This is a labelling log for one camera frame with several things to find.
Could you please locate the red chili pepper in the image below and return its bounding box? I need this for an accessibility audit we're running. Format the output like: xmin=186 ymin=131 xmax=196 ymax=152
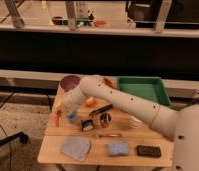
xmin=55 ymin=110 xmax=61 ymax=127

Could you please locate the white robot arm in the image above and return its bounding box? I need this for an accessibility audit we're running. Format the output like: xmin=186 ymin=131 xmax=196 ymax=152
xmin=55 ymin=75 xmax=199 ymax=171

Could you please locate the purple bowl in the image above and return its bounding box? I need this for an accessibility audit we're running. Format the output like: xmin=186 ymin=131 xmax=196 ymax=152
xmin=60 ymin=75 xmax=80 ymax=92

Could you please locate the red bowl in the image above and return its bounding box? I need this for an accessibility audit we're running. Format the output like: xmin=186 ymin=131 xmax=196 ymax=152
xmin=104 ymin=78 xmax=116 ymax=89

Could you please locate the blue small cup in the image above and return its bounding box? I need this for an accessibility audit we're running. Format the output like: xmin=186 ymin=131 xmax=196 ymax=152
xmin=66 ymin=111 xmax=78 ymax=123

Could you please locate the orange round fruit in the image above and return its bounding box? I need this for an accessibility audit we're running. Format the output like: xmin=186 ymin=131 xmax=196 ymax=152
xmin=85 ymin=97 xmax=96 ymax=107

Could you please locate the blue grey cloth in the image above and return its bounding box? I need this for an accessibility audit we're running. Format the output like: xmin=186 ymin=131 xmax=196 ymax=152
xmin=60 ymin=136 xmax=91 ymax=161

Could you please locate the silver metal fork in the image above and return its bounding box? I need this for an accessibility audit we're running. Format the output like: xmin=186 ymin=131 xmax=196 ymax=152
xmin=94 ymin=134 xmax=122 ymax=139

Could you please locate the wooden table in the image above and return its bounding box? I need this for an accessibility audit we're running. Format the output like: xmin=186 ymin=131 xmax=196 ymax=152
xmin=38 ymin=91 xmax=173 ymax=167

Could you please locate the blue sponge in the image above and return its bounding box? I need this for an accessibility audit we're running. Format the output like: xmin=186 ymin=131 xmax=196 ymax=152
xmin=107 ymin=141 xmax=129 ymax=157

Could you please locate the white plastic cup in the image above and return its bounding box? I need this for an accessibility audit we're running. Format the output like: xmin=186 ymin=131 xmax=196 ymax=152
xmin=129 ymin=116 xmax=143 ymax=128

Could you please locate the green plastic tray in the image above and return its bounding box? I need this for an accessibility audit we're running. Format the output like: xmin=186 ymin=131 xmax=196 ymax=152
xmin=117 ymin=76 xmax=171 ymax=107

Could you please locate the black sponge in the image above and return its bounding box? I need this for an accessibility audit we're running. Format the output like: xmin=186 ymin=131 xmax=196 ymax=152
xmin=136 ymin=145 xmax=161 ymax=158

